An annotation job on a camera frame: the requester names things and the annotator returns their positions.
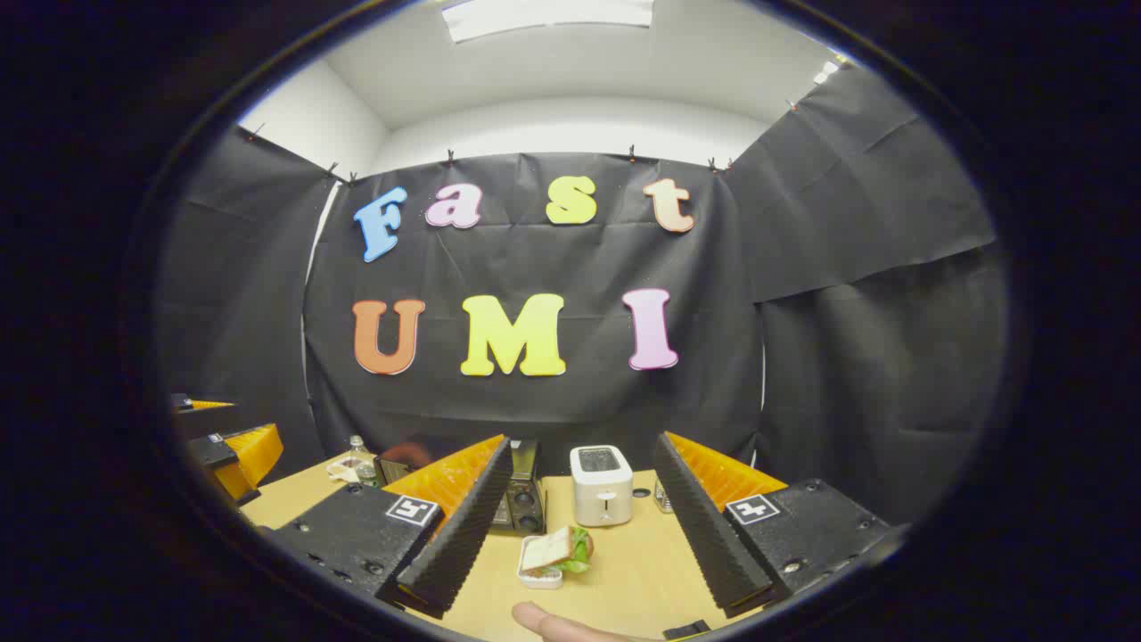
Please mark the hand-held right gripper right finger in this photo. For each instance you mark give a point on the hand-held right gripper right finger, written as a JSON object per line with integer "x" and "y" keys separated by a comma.
{"x": 704, "y": 530}

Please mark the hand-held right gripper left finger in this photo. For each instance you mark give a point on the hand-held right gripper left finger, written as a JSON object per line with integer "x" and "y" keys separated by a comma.
{"x": 463, "y": 526}

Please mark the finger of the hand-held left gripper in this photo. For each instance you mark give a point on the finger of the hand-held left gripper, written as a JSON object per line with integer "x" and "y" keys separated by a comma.
{"x": 245, "y": 459}
{"x": 201, "y": 421}

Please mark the black electric oven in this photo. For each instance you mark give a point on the black electric oven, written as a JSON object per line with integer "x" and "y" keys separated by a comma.
{"x": 526, "y": 499}

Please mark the lettuce bread sandwich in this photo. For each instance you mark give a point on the lettuce bread sandwich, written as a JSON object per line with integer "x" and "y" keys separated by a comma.
{"x": 548, "y": 550}

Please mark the small white snack dish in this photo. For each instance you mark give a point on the small white snack dish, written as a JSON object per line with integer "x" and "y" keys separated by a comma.
{"x": 337, "y": 468}

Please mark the white plastic tray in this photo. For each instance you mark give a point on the white plastic tray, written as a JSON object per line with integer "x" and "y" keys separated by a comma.
{"x": 539, "y": 580}

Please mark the white toaster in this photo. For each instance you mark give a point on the white toaster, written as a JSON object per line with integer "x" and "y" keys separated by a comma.
{"x": 602, "y": 495}

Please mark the clear plastic water bottle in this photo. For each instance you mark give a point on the clear plastic water bottle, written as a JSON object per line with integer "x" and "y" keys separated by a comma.
{"x": 363, "y": 465}

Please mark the ceiling light panel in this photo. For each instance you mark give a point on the ceiling light panel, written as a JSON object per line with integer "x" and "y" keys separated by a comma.
{"x": 827, "y": 71}

